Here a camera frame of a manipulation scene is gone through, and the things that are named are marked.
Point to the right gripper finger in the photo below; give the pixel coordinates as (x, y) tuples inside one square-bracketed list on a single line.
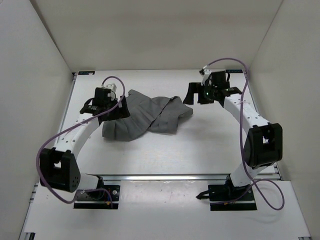
[(191, 91), (201, 99)]

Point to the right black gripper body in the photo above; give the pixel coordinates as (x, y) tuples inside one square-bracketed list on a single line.
[(209, 91)]

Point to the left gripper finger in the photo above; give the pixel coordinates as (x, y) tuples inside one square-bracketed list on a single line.
[(123, 103), (115, 115)]

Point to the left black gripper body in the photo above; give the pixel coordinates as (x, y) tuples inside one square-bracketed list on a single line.
[(115, 110)]

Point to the grey pleated skirt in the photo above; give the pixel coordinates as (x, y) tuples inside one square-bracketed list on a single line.
[(159, 115)]

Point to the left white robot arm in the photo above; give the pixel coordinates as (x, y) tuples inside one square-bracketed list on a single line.
[(58, 164)]

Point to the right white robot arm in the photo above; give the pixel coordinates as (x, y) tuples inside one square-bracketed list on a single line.
[(264, 140)]

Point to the right blue table label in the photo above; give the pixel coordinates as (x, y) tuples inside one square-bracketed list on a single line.
[(234, 71)]

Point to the blue table label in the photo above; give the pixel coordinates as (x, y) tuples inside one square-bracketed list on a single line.
[(234, 71), (85, 73)]

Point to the left blue table label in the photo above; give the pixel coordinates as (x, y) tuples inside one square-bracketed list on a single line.
[(85, 73)]

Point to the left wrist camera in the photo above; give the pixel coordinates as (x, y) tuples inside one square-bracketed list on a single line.
[(111, 90)]

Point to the aluminium table front rail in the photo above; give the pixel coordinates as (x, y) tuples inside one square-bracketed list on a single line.
[(163, 177)]

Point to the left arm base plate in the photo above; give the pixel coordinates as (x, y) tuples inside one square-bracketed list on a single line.
[(107, 199)]

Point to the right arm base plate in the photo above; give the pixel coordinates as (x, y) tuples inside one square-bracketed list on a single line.
[(224, 198)]

